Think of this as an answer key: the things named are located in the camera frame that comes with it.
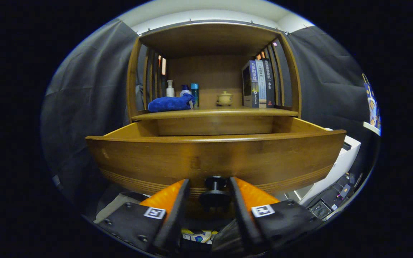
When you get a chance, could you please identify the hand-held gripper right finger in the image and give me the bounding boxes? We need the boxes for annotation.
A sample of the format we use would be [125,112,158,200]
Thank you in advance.
[228,176,323,251]

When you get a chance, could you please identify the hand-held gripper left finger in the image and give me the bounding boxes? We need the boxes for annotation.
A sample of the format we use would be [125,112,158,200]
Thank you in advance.
[97,178,191,253]

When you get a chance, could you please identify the wooden drawer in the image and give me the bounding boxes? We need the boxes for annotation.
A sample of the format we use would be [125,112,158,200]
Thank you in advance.
[85,116,347,215]

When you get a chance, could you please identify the wooden countertop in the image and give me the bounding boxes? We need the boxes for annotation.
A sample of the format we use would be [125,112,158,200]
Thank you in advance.
[132,106,299,121]

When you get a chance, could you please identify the wooden cabinet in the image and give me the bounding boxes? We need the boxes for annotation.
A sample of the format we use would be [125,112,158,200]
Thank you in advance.
[126,22,302,124]

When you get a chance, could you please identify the person's grey trousers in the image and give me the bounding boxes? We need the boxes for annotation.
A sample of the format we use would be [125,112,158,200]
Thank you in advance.
[212,219,243,251]

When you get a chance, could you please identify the person's patterned shoe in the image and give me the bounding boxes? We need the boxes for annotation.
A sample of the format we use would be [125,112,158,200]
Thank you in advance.
[181,229,218,245]

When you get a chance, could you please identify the black floor equipment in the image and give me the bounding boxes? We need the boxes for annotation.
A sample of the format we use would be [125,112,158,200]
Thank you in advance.
[307,174,357,220]

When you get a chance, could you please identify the white storage box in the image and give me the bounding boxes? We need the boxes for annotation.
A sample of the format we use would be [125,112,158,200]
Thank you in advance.
[300,135,362,206]

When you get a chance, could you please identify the blue towel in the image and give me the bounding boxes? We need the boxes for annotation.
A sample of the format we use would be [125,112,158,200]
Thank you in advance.
[148,93,195,113]

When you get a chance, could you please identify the beige lidded teacup with saucer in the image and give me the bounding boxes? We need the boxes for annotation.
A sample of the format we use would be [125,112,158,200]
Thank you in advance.
[216,91,233,107]

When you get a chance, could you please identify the light blue spine book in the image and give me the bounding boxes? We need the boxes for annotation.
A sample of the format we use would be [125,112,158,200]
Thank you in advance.
[256,59,267,109]

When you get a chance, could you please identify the white shelf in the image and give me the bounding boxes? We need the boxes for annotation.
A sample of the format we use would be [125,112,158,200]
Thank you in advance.
[363,121,382,137]

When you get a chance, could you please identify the blue patterned gift bag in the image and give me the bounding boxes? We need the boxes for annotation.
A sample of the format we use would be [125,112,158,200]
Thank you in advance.
[362,73,382,131]

